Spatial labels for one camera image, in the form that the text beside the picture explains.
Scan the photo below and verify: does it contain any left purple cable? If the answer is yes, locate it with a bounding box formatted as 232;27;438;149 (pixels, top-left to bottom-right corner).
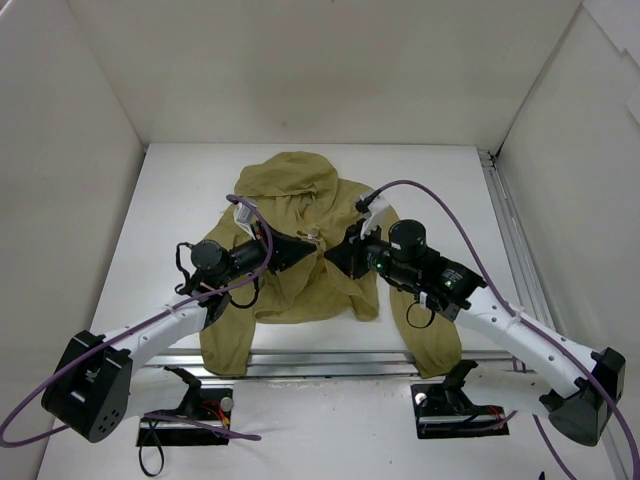
0;193;274;446

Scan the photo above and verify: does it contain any front aluminium rail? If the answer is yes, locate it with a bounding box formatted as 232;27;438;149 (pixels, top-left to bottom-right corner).
139;349;531;384

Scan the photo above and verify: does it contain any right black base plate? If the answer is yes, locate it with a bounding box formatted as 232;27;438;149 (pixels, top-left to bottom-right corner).
411;384;510;440

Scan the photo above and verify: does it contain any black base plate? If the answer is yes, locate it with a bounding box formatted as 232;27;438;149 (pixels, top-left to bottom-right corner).
135;387;233;447
411;384;510;440

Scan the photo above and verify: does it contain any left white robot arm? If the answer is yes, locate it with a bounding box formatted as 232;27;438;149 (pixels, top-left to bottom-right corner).
41;224;316;443

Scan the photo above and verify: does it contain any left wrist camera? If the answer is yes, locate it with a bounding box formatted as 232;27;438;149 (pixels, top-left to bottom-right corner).
233;199;256;238

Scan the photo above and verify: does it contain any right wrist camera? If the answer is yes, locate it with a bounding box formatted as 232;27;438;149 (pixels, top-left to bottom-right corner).
355;190;390;240

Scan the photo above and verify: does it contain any olive green hooded jacket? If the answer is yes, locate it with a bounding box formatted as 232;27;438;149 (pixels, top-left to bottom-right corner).
199;151;462;378

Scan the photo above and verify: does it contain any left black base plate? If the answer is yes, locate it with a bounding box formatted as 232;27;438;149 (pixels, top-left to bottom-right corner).
135;387;233;447

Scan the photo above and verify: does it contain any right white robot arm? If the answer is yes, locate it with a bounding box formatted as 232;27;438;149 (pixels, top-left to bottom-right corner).
325;220;626;447

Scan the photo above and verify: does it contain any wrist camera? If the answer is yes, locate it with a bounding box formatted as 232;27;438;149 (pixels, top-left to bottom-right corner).
355;190;390;240
233;199;256;238

